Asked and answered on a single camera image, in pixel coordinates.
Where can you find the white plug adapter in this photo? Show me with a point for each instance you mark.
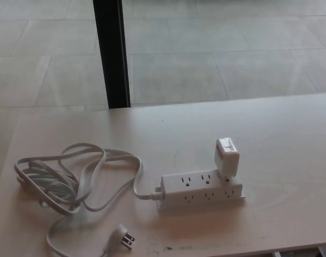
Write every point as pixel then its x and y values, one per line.
pixel 227 158

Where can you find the white power strip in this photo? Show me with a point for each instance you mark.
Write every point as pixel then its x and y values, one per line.
pixel 195 188

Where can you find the black vertical post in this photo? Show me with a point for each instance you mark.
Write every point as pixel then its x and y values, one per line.
pixel 111 53

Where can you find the white angled wall plug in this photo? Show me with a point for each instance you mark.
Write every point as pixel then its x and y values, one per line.
pixel 122 237

